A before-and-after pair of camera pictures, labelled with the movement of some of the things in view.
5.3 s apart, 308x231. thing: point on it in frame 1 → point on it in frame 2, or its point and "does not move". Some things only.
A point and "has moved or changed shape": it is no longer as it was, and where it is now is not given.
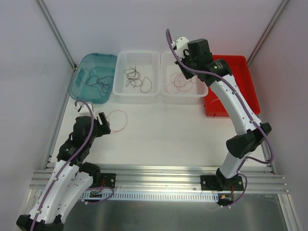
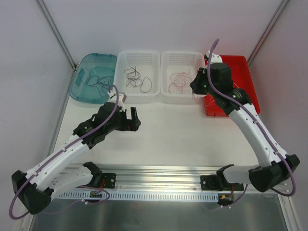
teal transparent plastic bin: (93, 81) does not move
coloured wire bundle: (126, 117) has moved or changed shape
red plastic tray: (239, 69) does not move
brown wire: (133, 76) does not move
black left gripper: (103, 122) → (128, 121)
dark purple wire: (103, 82) does not move
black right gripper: (188, 65) → (198, 84)
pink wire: (180, 82) does not move
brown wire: (146, 85) does not move
